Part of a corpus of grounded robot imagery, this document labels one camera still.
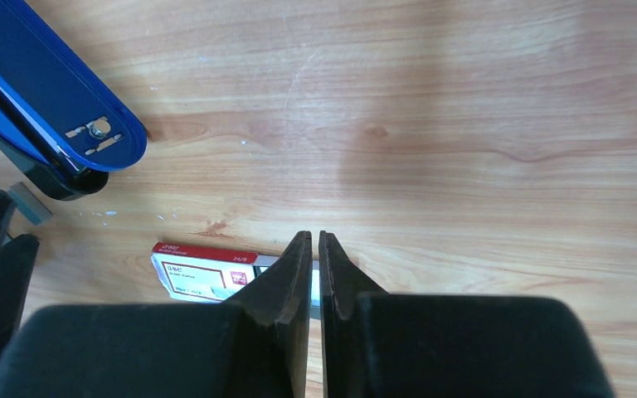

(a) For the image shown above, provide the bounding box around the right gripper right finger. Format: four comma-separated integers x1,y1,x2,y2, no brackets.
318,232,614,397

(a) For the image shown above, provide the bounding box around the staple strip upper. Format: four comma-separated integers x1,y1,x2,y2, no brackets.
7,182,53,226

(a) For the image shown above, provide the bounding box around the red white staples box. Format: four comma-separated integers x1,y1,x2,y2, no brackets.
150,241,321,308

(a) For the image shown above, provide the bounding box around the blue black stapler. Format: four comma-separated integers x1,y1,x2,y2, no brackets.
0,1,147,201

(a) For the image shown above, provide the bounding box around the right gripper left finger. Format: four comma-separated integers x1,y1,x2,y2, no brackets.
0,231,312,397

